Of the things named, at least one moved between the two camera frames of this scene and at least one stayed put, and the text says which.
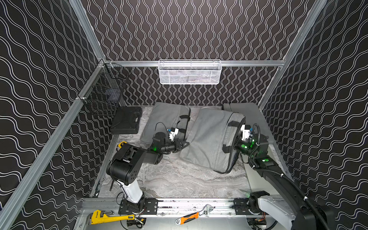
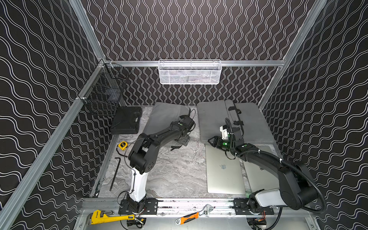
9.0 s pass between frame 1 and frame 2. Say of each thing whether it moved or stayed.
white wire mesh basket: stayed
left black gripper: moved
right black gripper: moved
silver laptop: stayed
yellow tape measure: stayed
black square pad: stayed
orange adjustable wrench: stayed
